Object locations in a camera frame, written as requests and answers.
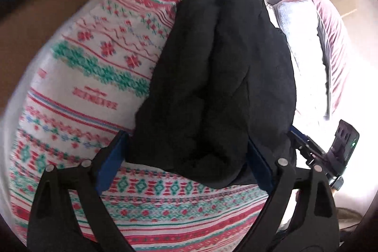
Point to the pink quilt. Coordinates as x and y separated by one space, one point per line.
333 39

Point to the printed snowflake pattern blanket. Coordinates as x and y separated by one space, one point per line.
88 86

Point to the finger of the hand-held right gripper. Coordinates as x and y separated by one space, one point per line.
304 144

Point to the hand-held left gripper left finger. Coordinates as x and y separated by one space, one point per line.
113 157

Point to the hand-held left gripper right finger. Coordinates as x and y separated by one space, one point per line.
261 170

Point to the black coat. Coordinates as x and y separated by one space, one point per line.
224 77

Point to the light blue quilt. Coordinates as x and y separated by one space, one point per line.
298 30

